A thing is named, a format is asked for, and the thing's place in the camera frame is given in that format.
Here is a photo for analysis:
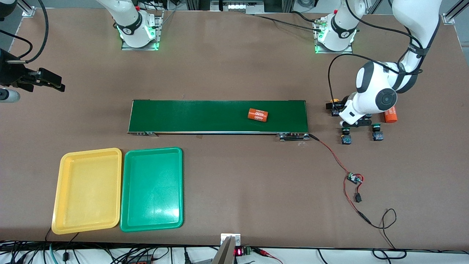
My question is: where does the orange 4680 cylinder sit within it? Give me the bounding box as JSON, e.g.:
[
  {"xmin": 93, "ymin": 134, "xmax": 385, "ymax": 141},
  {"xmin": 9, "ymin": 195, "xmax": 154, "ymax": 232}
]
[
  {"xmin": 247, "ymin": 108, "xmax": 269, "ymax": 122},
  {"xmin": 384, "ymin": 106, "xmax": 399, "ymax": 124}
]

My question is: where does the yellow plastic tray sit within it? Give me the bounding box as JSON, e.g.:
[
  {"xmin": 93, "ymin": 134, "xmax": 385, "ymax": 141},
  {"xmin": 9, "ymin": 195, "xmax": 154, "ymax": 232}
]
[{"xmin": 51, "ymin": 148, "xmax": 122, "ymax": 235}]

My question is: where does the thick black table cable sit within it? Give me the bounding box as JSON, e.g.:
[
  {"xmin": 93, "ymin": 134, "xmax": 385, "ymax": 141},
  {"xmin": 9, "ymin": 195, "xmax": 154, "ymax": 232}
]
[{"xmin": 291, "ymin": 10, "xmax": 320, "ymax": 24}]

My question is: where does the red clip lead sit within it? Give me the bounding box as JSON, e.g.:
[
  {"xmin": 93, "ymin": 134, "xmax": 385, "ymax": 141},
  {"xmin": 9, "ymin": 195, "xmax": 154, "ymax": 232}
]
[{"xmin": 253, "ymin": 247, "xmax": 284, "ymax": 264}]

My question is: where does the grey device with lights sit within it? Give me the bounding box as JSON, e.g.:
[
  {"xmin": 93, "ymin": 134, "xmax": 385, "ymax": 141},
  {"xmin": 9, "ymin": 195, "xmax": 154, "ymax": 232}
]
[{"xmin": 219, "ymin": 0, "xmax": 265, "ymax": 14}]

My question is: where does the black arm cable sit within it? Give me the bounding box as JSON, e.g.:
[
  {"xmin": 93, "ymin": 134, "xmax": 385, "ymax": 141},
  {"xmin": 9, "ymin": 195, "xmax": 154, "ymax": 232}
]
[
  {"xmin": 0, "ymin": 0, "xmax": 50, "ymax": 63},
  {"xmin": 327, "ymin": 0, "xmax": 440, "ymax": 107}
]

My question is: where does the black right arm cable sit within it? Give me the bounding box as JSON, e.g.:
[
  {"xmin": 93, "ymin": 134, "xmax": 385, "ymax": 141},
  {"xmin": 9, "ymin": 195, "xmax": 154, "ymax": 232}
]
[{"xmin": 0, "ymin": 0, "xmax": 50, "ymax": 63}]

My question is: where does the teal cable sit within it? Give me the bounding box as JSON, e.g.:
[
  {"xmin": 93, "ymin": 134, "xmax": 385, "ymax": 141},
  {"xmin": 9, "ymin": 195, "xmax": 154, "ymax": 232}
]
[{"xmin": 49, "ymin": 243, "xmax": 61, "ymax": 264}]

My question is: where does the thin black wire loop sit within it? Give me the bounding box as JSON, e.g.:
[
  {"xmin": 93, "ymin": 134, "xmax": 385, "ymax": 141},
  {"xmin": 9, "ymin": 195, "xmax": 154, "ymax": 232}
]
[{"xmin": 370, "ymin": 208, "xmax": 407, "ymax": 260}]

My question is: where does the green plastic tray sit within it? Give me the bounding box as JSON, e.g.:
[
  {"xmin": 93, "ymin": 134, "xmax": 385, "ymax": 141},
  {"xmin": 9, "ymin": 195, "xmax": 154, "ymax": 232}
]
[{"xmin": 120, "ymin": 147, "xmax": 184, "ymax": 232}]

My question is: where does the thin black table cable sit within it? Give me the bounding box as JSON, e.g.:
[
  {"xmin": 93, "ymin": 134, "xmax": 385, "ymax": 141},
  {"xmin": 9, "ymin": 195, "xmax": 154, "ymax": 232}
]
[{"xmin": 253, "ymin": 14, "xmax": 324, "ymax": 33}]

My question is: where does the aluminium frame corner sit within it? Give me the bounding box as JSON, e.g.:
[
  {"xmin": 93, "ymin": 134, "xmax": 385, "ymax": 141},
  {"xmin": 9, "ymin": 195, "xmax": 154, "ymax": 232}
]
[
  {"xmin": 442, "ymin": 0, "xmax": 469, "ymax": 25},
  {"xmin": 14, "ymin": 0, "xmax": 37, "ymax": 17}
]

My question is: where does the green conveyor belt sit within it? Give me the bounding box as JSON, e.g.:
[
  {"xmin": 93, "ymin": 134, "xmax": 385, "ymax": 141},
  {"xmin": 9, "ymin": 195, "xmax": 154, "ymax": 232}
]
[{"xmin": 127, "ymin": 99, "xmax": 311, "ymax": 142}]

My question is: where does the aluminium camera mount bar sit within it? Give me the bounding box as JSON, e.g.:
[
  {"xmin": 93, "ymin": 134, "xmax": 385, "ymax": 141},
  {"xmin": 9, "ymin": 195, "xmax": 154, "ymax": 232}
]
[{"xmin": 212, "ymin": 233, "xmax": 241, "ymax": 264}]

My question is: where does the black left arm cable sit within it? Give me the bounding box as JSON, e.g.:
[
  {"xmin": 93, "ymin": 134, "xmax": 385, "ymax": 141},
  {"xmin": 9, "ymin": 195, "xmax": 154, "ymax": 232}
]
[{"xmin": 327, "ymin": 0, "xmax": 440, "ymax": 107}]

